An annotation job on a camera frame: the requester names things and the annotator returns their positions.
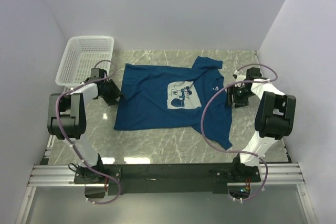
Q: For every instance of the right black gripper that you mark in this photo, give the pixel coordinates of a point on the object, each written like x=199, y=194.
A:
x=233, y=97

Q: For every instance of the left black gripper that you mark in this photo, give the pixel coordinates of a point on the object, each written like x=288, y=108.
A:
x=113, y=93

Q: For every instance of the blue printed t-shirt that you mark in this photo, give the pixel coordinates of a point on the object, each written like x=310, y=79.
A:
x=160, y=97

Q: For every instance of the white plastic basket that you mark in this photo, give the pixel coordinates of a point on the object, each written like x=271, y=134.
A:
x=82, y=53

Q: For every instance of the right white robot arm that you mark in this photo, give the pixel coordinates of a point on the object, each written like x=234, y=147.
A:
x=274, y=118

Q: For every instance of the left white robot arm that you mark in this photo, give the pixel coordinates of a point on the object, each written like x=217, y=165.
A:
x=67, y=119

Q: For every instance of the black base beam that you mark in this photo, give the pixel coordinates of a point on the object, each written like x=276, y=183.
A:
x=170, y=178

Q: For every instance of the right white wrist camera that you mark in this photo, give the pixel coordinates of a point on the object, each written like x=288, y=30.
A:
x=239, y=79

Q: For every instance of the aluminium frame rail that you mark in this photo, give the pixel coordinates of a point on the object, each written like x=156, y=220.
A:
x=52, y=176

